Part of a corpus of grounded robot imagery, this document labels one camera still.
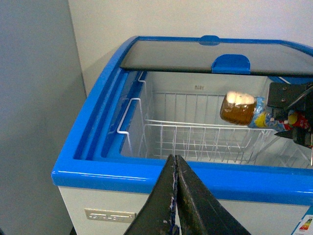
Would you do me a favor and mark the white chest freezer blue rim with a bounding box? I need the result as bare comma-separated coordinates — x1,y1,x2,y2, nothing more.
52,36,313,235

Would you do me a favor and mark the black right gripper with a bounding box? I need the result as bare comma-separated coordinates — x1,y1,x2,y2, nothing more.
267,82,313,147

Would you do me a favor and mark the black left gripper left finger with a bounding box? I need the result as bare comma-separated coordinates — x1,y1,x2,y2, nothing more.
125,155,180,235

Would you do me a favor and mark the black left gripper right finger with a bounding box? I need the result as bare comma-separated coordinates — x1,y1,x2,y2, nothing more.
175,155,250,235

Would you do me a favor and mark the glass sliding freezer lid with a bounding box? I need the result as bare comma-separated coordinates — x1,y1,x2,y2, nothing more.
120,36,313,77

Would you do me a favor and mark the lemon tea drink bottle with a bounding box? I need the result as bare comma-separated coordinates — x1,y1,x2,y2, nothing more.
220,91,310,132

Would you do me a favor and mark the white wire freezer basket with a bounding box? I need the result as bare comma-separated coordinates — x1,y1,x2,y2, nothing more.
117,71,311,169

